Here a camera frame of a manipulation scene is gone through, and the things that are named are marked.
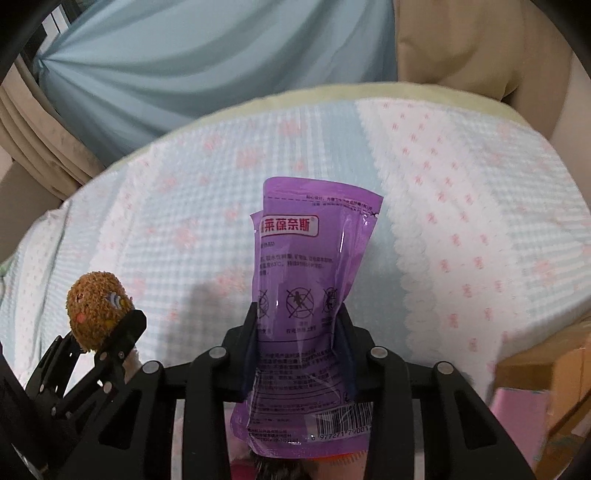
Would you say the pastel checkered bed blanket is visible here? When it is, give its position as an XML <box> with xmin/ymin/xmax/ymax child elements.
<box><xmin>1</xmin><ymin>98</ymin><xmax>590</xmax><ymax>395</ymax></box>

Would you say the beige curtain left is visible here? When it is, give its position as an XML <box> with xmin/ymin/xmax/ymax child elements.
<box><xmin>1</xmin><ymin>58</ymin><xmax>104</xmax><ymax>200</ymax></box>

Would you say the light blue curtain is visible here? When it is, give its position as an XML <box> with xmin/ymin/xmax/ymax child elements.
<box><xmin>34</xmin><ymin>1</ymin><xmax>397</xmax><ymax>165</ymax></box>

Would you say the beige curtain right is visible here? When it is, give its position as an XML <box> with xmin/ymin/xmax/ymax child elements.
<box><xmin>394</xmin><ymin>1</ymin><xmax>572</xmax><ymax>109</ymax></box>

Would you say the purple plastic packet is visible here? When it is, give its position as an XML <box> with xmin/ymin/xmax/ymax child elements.
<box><xmin>231</xmin><ymin>177</ymin><xmax>383</xmax><ymax>459</ymax></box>

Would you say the cardboard box pink lining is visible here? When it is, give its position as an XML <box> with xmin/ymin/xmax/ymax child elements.
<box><xmin>491</xmin><ymin>318</ymin><xmax>590</xmax><ymax>479</ymax></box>

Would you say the beige curtain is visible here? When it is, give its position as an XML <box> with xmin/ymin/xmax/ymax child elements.
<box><xmin>1</xmin><ymin>58</ymin><xmax>104</xmax><ymax>200</ymax></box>
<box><xmin>394</xmin><ymin>1</ymin><xmax>572</xmax><ymax>109</ymax></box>

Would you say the brown plush mushroom toy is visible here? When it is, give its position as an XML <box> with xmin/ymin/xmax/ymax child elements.
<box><xmin>66</xmin><ymin>271</ymin><xmax>134</xmax><ymax>352</ymax></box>

